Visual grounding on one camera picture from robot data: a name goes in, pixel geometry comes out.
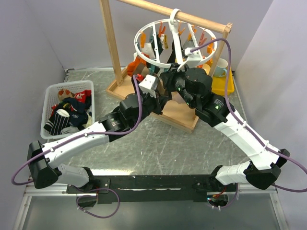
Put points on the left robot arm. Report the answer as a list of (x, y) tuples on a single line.
[(49, 168)]

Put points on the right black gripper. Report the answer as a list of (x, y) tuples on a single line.
[(168, 77)]

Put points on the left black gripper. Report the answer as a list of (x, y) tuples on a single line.
[(158, 109)]

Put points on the navy striped sock in basket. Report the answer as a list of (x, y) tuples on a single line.
[(57, 122)]

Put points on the aluminium rail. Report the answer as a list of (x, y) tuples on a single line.
[(53, 190)]

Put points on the argyle tan sock in basket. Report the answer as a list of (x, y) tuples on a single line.
[(64, 93)]

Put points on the black brown sock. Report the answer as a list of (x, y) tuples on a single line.
[(162, 91)]

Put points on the yellow plastic tray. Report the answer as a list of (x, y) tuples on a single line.
[(218, 85)]

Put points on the orange sock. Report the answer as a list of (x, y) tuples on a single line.
[(133, 65)]

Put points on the white plastic laundry basket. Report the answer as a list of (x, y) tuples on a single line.
[(51, 99)]

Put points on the dark green dotted sock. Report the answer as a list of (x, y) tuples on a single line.
[(163, 54)]

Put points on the red sock in basket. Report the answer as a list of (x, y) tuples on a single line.
[(84, 97)]

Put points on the wooden hanger rack frame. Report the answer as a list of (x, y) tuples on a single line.
[(179, 116)]

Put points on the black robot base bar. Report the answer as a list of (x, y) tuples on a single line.
[(147, 188)]

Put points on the pale green mug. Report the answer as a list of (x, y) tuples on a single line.
[(221, 68)]

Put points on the white round clip hanger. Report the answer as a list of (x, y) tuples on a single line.
[(148, 34)]

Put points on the navy patterned sock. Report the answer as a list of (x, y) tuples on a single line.
[(72, 105)]

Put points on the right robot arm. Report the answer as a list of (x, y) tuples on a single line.
[(195, 87)]

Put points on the tan brown ribbed sock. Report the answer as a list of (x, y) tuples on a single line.
[(141, 72)]

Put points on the white small sock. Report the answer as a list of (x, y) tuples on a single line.
[(148, 50)]

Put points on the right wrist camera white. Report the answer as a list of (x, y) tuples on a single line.
[(192, 59)]

